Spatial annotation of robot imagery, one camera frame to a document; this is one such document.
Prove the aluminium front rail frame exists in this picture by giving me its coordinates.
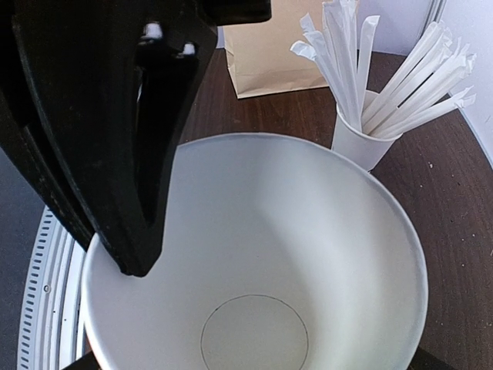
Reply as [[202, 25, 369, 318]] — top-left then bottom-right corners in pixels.
[[17, 208, 88, 369]]

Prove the brown paper takeout bag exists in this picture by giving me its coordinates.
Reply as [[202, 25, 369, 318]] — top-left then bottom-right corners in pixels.
[[223, 0, 327, 99]]

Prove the bundle of wrapped white straws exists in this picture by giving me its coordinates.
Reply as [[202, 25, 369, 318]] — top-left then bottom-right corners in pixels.
[[289, 0, 478, 139]]

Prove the stack of white paper cups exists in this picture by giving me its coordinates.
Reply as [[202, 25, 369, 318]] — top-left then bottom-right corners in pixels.
[[81, 133, 428, 369]]

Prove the white cup holding straws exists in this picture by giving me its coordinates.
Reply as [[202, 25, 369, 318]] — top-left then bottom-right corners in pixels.
[[331, 105, 401, 171]]

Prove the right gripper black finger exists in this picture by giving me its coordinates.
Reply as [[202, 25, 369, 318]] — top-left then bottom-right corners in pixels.
[[1, 1, 272, 277]]

